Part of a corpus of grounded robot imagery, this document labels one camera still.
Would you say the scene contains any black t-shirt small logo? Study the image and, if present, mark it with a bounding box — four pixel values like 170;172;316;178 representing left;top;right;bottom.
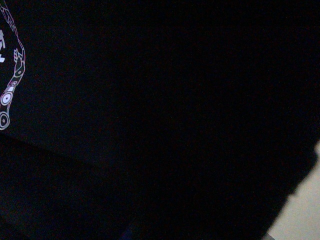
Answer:
0;0;320;240

